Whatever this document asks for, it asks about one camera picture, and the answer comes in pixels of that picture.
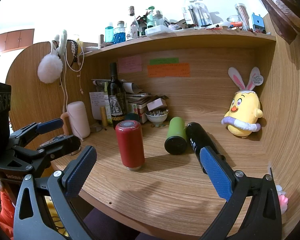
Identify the teal bottle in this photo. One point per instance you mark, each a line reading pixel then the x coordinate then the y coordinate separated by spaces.
pixel 109 34

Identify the orange sticky note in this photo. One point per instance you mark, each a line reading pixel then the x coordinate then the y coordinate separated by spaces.
pixel 169 70

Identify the white paper note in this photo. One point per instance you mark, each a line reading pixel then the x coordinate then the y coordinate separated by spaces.
pixel 97 101

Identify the yellow chick plush toy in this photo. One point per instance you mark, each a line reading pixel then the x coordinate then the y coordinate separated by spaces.
pixel 245 108

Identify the yellow tube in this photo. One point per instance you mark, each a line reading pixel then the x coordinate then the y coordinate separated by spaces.
pixel 103 116

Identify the white bowl of nuts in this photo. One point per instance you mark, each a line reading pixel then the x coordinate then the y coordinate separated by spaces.
pixel 157 117

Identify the green thermos cup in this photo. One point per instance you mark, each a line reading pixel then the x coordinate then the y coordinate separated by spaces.
pixel 176 140

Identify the dark wine bottle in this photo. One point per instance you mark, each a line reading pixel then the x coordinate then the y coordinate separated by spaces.
pixel 116 97

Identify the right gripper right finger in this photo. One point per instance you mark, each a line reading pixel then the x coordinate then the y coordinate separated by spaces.
pixel 263 217

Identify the stack of books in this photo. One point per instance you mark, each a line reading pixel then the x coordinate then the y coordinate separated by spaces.
pixel 146 104

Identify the green sticky note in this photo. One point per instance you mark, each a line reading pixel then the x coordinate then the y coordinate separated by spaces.
pixel 167 60

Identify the black thermos bottle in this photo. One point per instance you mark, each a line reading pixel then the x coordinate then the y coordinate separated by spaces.
pixel 198 139

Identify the white fluffy earmuffs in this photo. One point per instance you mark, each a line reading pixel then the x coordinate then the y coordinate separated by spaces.
pixel 51 65

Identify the red thermos cup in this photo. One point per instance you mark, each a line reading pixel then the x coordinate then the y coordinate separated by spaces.
pixel 130 142

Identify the white plastic box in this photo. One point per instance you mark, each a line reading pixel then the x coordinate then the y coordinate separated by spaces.
pixel 156 30

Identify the blue glass bottle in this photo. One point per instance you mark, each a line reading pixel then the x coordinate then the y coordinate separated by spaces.
pixel 119 33

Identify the small round mirror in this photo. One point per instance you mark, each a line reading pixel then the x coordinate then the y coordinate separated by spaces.
pixel 95 129

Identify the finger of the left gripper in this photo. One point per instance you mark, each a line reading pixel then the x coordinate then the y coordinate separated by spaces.
pixel 44 154
pixel 37 128

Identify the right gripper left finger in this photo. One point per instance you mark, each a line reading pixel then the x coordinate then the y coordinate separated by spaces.
pixel 32 218

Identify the wooden shelf board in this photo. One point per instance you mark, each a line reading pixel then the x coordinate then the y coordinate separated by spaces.
pixel 186 39

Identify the pink water jug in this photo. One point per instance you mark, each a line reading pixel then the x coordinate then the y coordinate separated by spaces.
pixel 75 119

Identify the blue pencil sharpener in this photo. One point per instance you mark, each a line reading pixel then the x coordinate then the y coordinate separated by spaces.
pixel 258 24

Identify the pink sticky note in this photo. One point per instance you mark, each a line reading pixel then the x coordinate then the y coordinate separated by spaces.
pixel 130 64

